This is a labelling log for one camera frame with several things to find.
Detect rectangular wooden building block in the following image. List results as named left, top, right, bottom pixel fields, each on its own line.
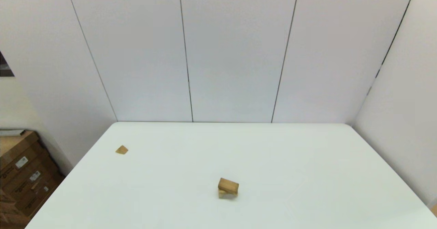
left=218, top=177, right=240, bottom=195

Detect stacked cardboard boxes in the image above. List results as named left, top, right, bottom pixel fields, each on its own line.
left=0, top=131, right=65, bottom=219

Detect small plain cardboard box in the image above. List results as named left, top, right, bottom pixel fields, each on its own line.
left=0, top=188, right=29, bottom=228

